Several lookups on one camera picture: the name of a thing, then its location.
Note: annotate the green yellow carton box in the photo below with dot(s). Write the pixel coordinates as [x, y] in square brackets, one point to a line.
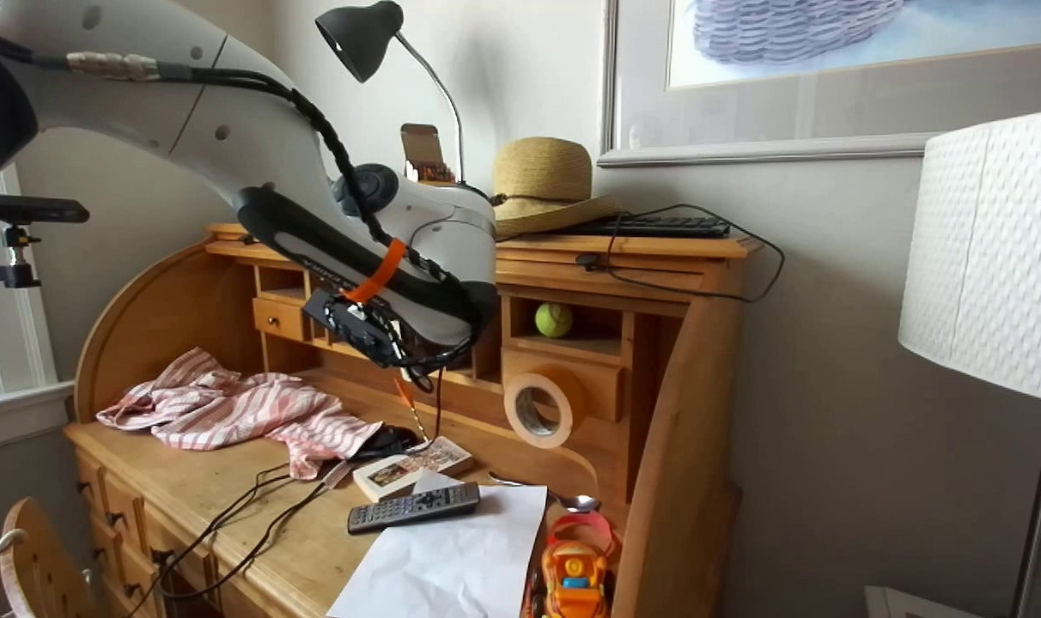
[426, 148]

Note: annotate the white paper sheet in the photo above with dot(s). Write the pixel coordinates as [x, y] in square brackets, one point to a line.
[462, 560]

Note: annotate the straw sun hat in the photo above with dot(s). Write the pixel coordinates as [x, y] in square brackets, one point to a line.
[547, 172]

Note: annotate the yellow masking tape roll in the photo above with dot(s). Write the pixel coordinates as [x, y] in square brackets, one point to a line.
[554, 396]

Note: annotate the framed wall picture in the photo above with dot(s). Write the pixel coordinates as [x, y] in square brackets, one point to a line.
[770, 114]

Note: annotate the black desk lamp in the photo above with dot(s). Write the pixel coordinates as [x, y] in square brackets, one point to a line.
[361, 36]

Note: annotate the green tennis ball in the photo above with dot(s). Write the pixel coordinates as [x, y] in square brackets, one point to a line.
[554, 321]

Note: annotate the black flat device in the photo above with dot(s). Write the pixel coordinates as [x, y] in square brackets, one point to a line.
[657, 227]

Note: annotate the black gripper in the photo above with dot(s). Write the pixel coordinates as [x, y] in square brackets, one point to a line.
[365, 332]

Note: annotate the black remote control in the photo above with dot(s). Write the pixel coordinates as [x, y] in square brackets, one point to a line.
[415, 505]

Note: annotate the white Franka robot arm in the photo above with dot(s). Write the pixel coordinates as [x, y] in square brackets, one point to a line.
[198, 124]

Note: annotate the orange pen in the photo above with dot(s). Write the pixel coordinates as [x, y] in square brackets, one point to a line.
[407, 403]

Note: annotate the black camera stand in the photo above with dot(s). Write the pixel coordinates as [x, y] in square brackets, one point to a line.
[24, 209]

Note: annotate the red striped white cloth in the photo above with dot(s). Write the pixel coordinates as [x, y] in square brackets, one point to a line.
[231, 407]

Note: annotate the wooden chair back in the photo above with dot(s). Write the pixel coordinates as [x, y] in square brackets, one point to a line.
[42, 569]

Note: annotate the white paperback book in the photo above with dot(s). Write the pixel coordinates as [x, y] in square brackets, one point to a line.
[398, 471]

